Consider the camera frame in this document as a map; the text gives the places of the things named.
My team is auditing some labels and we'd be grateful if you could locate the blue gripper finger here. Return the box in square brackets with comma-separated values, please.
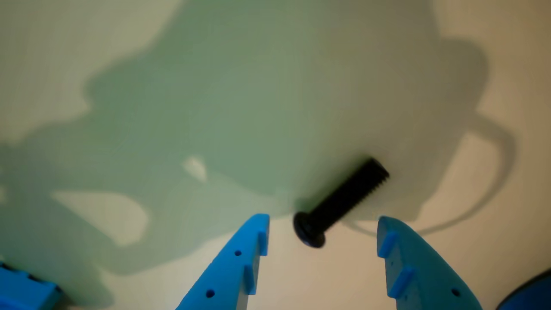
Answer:
[176, 214, 271, 310]
[377, 216, 483, 310]

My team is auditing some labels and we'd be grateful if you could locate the black bolt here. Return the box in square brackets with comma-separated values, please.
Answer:
[293, 158, 390, 248]

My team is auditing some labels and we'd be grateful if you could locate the blue round cup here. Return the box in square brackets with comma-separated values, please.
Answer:
[495, 268, 551, 310]

